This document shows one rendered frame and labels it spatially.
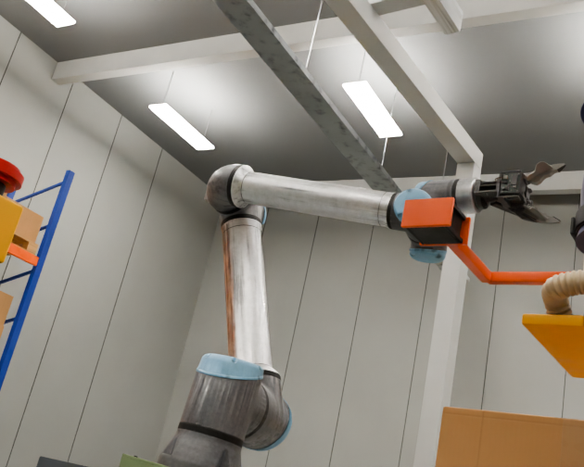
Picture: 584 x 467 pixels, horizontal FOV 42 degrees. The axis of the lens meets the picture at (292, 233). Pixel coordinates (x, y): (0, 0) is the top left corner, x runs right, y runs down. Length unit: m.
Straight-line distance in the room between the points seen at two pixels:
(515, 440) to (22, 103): 10.56
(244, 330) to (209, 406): 0.31
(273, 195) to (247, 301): 0.28
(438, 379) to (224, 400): 2.98
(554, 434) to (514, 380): 10.19
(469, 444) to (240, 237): 1.07
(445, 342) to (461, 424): 3.43
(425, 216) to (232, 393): 0.66
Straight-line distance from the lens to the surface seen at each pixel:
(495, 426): 1.17
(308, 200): 1.88
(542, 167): 1.91
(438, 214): 1.24
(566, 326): 1.29
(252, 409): 1.74
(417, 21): 8.58
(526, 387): 11.26
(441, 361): 4.59
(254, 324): 1.94
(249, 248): 2.04
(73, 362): 12.01
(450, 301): 4.68
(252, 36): 6.89
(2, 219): 0.89
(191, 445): 1.67
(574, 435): 1.13
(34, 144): 11.43
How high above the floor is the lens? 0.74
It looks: 20 degrees up
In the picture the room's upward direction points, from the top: 13 degrees clockwise
